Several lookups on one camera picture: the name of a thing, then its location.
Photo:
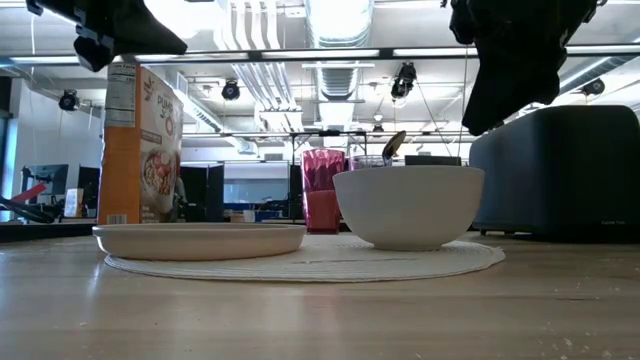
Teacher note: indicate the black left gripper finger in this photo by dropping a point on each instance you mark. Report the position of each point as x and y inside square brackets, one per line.
[95, 52]

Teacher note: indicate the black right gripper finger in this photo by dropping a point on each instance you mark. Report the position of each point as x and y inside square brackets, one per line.
[487, 112]

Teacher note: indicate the pumpkin cereal box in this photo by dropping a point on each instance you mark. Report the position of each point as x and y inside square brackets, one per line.
[130, 165]

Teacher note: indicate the white ceramic bowl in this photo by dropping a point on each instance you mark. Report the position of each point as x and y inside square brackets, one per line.
[407, 210]

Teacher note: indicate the pink faceted plastic tumbler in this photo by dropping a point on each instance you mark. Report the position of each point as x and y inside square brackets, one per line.
[321, 195]

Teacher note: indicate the white ceramic plate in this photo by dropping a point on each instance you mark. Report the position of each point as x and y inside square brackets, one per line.
[200, 242]

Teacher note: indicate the black ceiling spotlight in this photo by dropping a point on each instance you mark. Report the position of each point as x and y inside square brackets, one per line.
[68, 100]
[404, 80]
[230, 90]
[593, 87]

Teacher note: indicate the dark grey toaster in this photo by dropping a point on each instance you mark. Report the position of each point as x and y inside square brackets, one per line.
[555, 175]

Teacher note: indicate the metal spoon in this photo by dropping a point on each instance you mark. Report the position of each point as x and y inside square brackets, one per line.
[394, 146]

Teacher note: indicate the clear purple plastic tumbler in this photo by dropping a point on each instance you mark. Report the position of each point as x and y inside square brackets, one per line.
[367, 162]

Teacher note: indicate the black computer monitor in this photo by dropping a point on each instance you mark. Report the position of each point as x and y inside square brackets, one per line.
[45, 180]

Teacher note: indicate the black partition panel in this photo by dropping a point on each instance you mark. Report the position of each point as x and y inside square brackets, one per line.
[202, 192]

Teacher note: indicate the white woven round placemat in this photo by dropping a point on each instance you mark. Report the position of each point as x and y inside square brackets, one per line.
[320, 267]

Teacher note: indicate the silver ceiling air duct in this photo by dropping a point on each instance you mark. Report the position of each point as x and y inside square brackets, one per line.
[339, 50]

